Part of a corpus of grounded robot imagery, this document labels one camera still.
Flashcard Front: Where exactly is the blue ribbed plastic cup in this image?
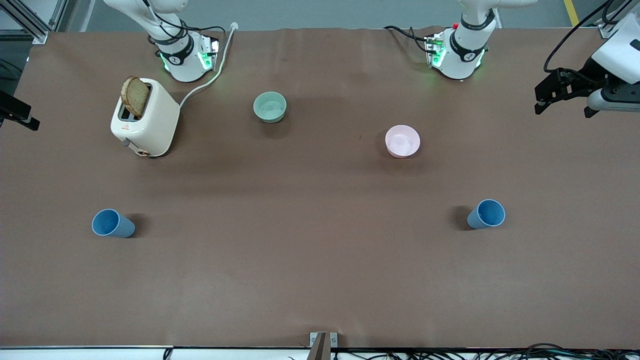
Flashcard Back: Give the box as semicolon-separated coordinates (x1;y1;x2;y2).
91;208;136;239
467;199;506;230

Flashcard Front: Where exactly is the brown bread slice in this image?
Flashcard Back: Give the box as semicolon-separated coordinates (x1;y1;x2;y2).
121;76;151;119

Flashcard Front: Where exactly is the cream white toaster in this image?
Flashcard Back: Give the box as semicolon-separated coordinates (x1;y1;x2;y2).
110;77;181;158

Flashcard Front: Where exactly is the pink bowl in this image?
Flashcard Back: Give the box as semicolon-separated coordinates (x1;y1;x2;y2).
385;125;421;159

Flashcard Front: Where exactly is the green bowl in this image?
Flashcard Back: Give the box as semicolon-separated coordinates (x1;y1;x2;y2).
253;91;288;124

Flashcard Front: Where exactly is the brown table cover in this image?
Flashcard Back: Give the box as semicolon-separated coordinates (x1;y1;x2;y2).
0;27;640;350

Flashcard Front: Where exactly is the black hanging cable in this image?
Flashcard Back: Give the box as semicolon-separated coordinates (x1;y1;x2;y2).
543;0;618;74

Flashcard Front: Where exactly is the aluminium frame profile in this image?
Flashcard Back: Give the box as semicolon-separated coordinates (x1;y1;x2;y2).
0;0;70;45

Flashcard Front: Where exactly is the black arm base cable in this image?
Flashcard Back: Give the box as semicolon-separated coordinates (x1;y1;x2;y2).
142;0;227;51
384;25;432;52

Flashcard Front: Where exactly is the white toaster power cable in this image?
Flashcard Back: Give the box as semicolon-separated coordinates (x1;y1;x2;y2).
178;22;239;108

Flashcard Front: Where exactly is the black cable bundle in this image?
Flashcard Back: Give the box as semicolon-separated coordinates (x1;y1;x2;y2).
330;342;640;360

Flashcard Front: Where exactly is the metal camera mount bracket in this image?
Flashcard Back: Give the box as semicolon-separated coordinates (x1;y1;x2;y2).
306;331;339;360

